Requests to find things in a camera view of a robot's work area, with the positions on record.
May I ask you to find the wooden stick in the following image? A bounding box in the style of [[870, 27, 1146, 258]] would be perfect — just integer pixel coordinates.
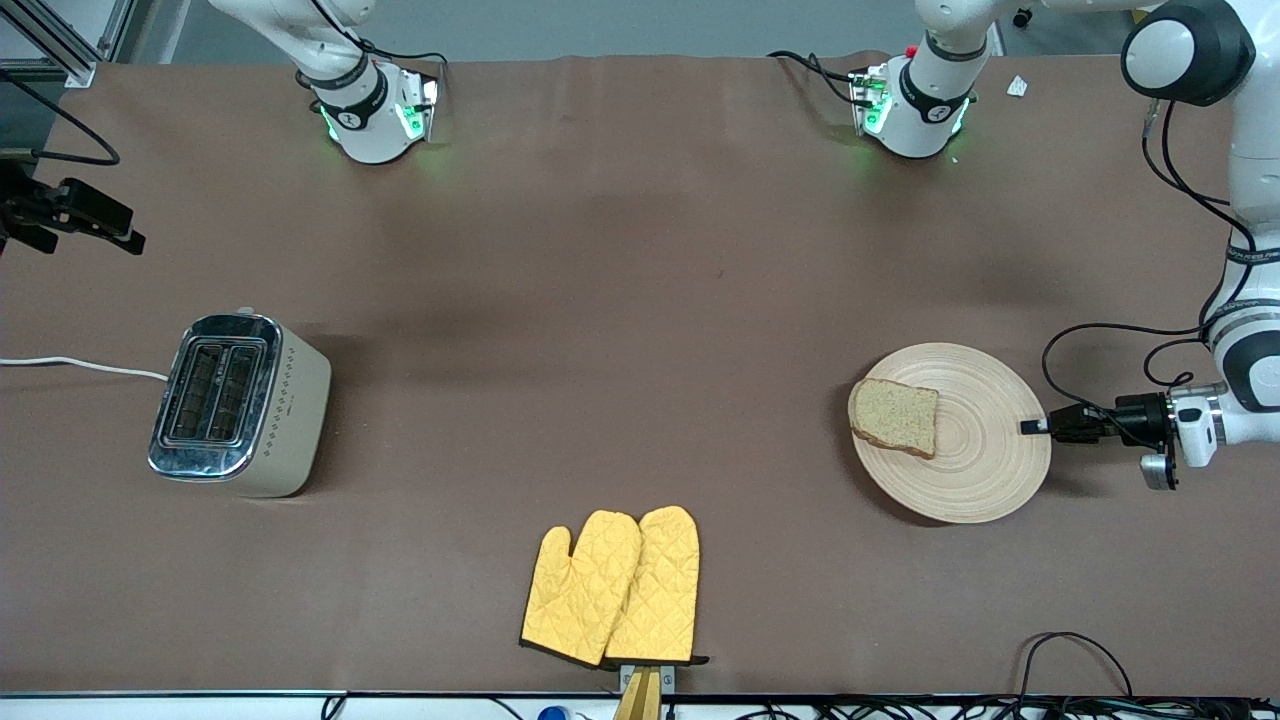
[[613, 668, 663, 720]]

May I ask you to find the black right arm base cable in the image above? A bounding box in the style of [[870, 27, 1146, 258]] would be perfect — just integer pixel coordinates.
[[310, 0, 448, 76]]

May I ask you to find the cream and chrome toaster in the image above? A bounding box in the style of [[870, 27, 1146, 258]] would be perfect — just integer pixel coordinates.
[[148, 308, 333, 499]]

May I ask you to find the brown table cover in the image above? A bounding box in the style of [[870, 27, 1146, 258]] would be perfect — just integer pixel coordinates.
[[0, 52, 1280, 696]]

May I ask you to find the black left arm base cable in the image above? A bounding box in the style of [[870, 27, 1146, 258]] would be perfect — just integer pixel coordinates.
[[768, 50, 863, 106]]

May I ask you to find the white toaster power cable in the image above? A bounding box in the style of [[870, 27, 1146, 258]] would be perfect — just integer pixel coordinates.
[[0, 356, 169, 383]]

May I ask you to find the aluminium frame profile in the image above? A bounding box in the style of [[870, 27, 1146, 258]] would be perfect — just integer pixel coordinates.
[[0, 0, 136, 89]]

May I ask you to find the brown bread slice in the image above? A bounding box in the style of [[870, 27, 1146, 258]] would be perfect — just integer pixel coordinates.
[[848, 378, 941, 460]]

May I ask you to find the yellow quilted oven mitt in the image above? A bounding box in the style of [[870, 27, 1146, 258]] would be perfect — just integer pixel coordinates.
[[604, 505, 711, 668], [520, 510, 643, 669]]

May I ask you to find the looped black cable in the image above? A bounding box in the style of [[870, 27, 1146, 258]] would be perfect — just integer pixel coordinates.
[[1018, 632, 1136, 701]]

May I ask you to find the round light wooden plate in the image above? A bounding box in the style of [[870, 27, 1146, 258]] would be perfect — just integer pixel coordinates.
[[848, 342, 1053, 525]]

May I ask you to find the black arm base cable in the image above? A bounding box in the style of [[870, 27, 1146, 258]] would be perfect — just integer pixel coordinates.
[[768, 50, 863, 106], [310, 0, 448, 76]]

